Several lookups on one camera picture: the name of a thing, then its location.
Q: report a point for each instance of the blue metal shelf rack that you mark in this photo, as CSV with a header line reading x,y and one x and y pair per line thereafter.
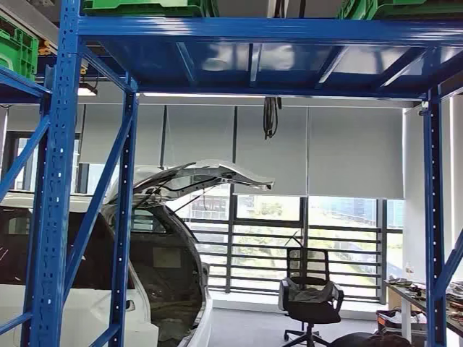
x,y
54,191
18,81

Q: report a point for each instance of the white car tailgate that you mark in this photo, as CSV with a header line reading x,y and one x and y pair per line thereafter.
x,y
224,173

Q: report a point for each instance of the grey roller blind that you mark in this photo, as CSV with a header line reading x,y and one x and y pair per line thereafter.
x,y
289,153
354,153
199,139
105,139

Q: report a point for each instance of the long ceiling light strip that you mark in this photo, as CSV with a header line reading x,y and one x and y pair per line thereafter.
x,y
202,95

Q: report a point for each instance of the white car body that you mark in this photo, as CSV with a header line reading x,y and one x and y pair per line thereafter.
x,y
162,287

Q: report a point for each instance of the grey jacket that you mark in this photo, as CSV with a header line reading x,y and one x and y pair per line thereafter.
x,y
307,291

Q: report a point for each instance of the black office chair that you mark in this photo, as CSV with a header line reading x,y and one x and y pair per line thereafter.
x,y
311,311

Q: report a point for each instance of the green plastic crate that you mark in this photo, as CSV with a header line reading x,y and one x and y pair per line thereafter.
x,y
18,52
398,9
144,7

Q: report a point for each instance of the clear plastic bottle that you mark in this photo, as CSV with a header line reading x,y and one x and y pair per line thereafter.
x,y
409,272

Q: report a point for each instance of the pile of small parts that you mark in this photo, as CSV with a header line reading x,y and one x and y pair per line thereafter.
x,y
412,287

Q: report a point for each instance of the green-top desk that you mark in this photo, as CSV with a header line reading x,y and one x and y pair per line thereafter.
x,y
415,304

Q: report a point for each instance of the dark window frame with railing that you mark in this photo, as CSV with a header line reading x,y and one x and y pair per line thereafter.
x,y
230,249

